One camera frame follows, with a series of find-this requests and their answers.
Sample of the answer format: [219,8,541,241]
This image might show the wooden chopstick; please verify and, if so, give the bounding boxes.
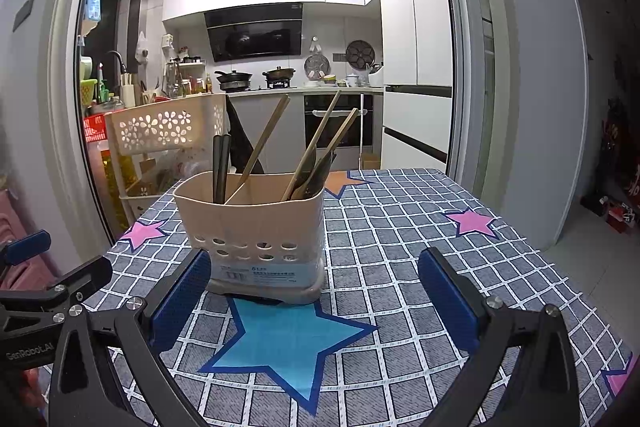
[292,108,360,200]
[223,94,291,205]
[280,90,343,202]

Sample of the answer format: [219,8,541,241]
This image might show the orange star sticker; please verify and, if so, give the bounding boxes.
[322,170,377,201]

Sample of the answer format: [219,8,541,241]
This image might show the white hanging plastic bag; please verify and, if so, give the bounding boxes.
[133,32,150,65]

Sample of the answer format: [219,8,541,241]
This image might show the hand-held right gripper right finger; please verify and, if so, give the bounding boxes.
[418,248,581,427]

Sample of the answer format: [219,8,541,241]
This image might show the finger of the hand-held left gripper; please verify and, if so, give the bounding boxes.
[0,231,52,267]
[0,255,114,308]

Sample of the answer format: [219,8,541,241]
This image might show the white refrigerator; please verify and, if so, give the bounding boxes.
[379,0,455,175]

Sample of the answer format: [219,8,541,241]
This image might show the round metal steamer plate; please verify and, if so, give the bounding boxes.
[304,54,331,81]

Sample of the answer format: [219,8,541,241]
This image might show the dark round divided tray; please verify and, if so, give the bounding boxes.
[346,39,376,69]

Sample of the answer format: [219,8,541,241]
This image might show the black range hood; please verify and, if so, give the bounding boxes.
[203,3,305,63]

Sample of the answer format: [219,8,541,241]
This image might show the blue star sticker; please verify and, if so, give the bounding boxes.
[197,293,379,417]

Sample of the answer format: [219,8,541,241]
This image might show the grey sliding door frame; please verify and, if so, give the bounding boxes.
[47,0,506,253]

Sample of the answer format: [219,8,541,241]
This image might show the black kitchen faucet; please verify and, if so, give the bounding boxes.
[102,51,129,80]

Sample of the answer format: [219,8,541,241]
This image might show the black hanging cloth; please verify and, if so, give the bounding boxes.
[225,95,265,176]

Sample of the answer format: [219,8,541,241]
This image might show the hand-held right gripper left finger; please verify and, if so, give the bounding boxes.
[47,249,211,427]

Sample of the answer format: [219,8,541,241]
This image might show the black built-in oven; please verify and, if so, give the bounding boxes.
[303,94,375,148]

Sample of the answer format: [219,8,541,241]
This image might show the pink star sticker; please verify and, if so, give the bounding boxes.
[117,218,169,253]
[600,352,640,400]
[442,207,502,240]

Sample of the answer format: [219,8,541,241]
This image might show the pile of red decorations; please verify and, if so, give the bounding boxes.
[580,97,640,235]

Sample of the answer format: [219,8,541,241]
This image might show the red plastic basket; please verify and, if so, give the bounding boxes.
[82,114,108,142]

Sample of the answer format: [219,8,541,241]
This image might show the black lidded pot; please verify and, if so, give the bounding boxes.
[262,67,297,84]

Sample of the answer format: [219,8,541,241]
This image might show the beige plastic utensil holder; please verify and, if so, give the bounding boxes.
[172,171,326,306]

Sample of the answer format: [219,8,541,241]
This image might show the grey checked tablecloth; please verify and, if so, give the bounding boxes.
[47,167,640,427]

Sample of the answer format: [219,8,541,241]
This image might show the grey kitchen counter cabinets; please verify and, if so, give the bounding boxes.
[225,86,386,175]

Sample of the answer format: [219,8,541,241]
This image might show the white pole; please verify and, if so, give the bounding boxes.
[356,94,367,171]

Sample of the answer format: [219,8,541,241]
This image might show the black frying pan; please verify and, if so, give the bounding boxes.
[215,70,253,90]

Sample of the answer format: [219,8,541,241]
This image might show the beige flower-cutout storage cart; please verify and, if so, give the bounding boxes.
[104,93,229,219]

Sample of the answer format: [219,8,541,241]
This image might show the dark wall switch panel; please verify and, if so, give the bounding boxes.
[12,0,37,32]

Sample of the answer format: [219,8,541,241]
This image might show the countertop spice rack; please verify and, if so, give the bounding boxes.
[165,56,215,98]

